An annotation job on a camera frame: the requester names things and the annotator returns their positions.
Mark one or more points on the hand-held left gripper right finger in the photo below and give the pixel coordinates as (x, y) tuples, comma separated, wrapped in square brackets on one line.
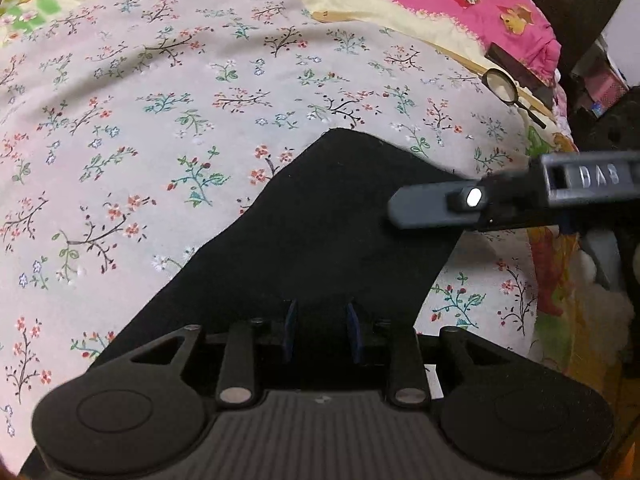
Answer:
[(354, 332)]

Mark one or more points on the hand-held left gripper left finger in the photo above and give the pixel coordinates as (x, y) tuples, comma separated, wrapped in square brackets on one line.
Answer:
[(290, 330)]

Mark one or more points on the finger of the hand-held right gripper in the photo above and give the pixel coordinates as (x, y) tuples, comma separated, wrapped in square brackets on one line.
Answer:
[(425, 205)]

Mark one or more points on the black pants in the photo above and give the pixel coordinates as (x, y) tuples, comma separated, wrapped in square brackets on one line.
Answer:
[(310, 220)]

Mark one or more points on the pink basket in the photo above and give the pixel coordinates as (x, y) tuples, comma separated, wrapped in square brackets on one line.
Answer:
[(606, 87)]

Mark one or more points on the dark brown box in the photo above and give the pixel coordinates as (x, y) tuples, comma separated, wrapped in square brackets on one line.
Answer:
[(520, 72)]

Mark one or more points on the black magnifying glass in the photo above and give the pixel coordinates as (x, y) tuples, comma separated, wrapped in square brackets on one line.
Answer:
[(500, 85)]

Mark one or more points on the dark cabinet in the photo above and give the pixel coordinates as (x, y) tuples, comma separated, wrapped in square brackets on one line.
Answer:
[(575, 0)]

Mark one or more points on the pink and yellow printed quilt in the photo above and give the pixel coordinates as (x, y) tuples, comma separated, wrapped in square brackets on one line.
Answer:
[(450, 5)]

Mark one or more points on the floral bed sheet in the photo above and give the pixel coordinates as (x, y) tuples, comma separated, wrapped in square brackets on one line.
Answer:
[(150, 110)]

